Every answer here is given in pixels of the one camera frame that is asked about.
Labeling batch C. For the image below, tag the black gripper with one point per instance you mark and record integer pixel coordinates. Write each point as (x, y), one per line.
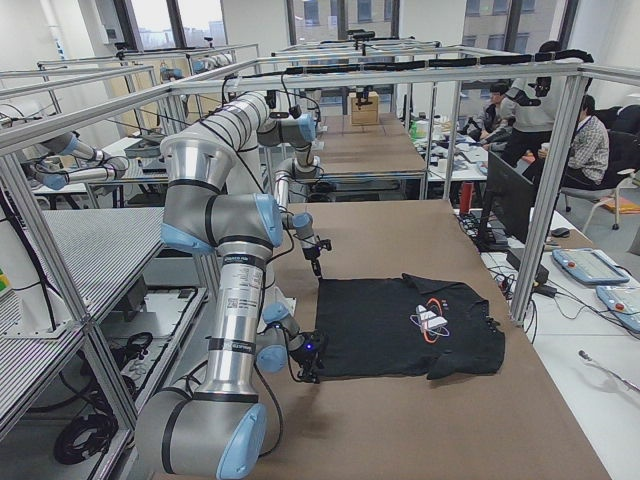
(312, 253)
(300, 356)

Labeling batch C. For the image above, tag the black graphic t-shirt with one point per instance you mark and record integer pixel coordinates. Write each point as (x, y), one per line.
(406, 326)

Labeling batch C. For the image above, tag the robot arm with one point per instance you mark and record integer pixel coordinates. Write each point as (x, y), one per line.
(299, 133)
(211, 422)

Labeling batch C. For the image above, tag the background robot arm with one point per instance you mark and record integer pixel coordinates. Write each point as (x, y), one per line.
(93, 164)

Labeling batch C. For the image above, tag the cardboard box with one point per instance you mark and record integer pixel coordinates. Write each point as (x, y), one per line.
(364, 111)

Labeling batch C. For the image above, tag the red bottle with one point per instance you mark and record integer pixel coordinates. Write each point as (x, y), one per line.
(466, 197)

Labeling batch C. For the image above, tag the black computer monitor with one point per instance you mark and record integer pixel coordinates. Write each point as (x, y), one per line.
(509, 196)

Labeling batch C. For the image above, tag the seated man in grey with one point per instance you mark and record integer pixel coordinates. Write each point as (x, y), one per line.
(493, 127)

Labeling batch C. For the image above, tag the standing person in plaid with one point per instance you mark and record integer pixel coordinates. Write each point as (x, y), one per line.
(534, 120)

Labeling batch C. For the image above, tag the teach pendant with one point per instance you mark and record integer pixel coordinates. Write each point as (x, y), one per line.
(589, 267)
(623, 302)

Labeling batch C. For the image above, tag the aluminium frame post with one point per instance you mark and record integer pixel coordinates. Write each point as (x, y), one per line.
(547, 195)

